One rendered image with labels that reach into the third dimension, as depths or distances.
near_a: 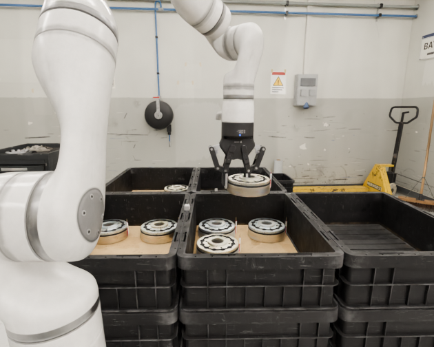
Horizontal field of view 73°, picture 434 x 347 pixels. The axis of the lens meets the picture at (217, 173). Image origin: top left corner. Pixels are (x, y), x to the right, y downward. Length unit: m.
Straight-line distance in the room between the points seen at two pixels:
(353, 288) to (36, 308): 0.50
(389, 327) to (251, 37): 0.62
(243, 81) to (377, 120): 4.19
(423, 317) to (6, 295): 0.65
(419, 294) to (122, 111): 3.80
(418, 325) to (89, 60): 0.71
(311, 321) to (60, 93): 0.54
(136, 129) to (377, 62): 3.38
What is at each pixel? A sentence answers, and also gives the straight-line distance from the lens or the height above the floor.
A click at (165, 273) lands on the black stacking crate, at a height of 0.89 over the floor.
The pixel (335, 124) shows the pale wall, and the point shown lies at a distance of 4.48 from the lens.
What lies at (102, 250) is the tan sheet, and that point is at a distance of 0.82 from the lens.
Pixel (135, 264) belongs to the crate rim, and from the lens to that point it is 0.55.
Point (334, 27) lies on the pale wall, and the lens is 4.54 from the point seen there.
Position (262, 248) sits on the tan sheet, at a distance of 0.78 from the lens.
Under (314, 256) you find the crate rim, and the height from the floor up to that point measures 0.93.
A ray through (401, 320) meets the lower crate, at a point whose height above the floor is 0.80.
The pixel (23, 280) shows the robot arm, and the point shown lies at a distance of 0.37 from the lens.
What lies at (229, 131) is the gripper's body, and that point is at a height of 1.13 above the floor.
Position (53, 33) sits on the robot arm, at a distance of 0.39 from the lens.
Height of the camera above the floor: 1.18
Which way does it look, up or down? 13 degrees down
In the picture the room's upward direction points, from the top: straight up
